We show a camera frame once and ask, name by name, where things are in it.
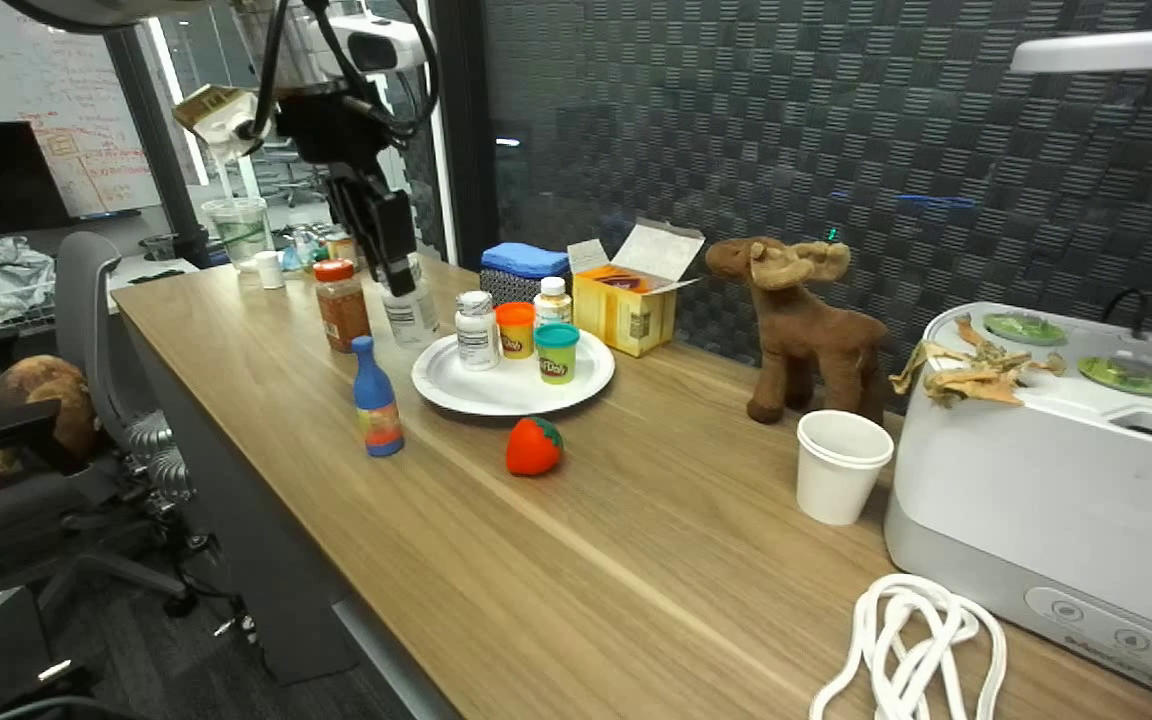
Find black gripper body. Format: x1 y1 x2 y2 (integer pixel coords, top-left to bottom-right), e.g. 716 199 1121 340
274 79 417 254

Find white pill bottle blue label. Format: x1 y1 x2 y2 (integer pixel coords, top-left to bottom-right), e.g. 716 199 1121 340
383 271 432 349

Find orange lid play-doh can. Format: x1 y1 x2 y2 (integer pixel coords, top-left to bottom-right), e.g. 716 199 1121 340
494 299 537 360

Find teal lid play-doh can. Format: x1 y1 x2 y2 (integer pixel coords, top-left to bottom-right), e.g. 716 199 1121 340
537 326 580 383

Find small white green-label bottle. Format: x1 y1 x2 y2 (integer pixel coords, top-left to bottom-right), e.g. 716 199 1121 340
532 276 571 326

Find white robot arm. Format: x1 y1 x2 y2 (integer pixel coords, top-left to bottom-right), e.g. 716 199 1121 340
4 0 441 297

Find blue toy bottle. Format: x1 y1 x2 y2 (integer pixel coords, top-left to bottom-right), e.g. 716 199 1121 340
351 335 403 455

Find white round plate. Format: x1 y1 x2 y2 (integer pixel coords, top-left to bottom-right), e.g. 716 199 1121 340
413 334 615 419

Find red strawberry plush toy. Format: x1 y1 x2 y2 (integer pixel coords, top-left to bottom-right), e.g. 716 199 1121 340
505 416 563 478

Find brown moose plush toy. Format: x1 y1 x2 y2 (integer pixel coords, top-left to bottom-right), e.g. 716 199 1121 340
705 235 887 423

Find orange lid spice jar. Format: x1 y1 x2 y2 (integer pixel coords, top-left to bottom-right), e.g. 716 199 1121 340
313 261 367 354

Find small white cup far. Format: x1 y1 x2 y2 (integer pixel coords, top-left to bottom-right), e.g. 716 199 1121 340
251 254 283 294

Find grey basket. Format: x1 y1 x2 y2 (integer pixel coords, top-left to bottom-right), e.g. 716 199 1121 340
478 267 541 306

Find blue folded cloth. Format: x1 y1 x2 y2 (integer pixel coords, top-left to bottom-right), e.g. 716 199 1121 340
478 239 569 281

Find yellow open cardboard box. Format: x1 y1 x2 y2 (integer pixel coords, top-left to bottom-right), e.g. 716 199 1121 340
569 219 705 358

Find black office chair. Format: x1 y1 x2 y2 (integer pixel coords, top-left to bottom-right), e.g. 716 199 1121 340
0 234 247 630

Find white paper cup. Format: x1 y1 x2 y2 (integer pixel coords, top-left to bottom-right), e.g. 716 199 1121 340
797 407 895 529

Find dried brown leaves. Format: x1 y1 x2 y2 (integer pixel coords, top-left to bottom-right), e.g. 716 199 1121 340
887 318 1067 407

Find white appliance machine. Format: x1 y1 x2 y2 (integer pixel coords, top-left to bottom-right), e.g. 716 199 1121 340
882 299 1152 687

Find white coiled rope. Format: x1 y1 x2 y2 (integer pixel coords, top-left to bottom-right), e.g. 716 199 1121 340
809 573 1012 720

